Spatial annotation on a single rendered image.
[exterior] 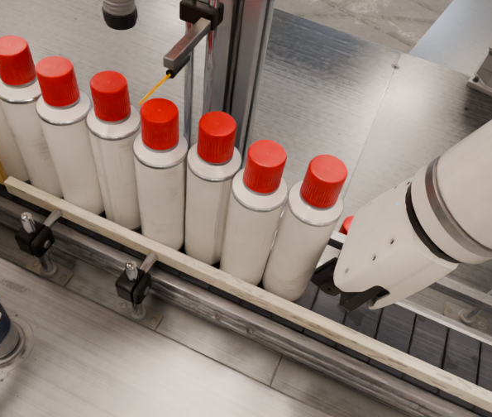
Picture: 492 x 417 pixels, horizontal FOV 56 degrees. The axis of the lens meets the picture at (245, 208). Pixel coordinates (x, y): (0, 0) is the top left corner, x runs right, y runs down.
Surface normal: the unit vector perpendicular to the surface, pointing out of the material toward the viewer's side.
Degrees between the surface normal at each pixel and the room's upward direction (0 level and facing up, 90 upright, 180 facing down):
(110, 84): 3
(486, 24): 0
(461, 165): 71
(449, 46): 0
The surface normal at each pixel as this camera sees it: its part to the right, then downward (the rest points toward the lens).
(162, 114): 0.10, -0.63
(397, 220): -0.80, -0.56
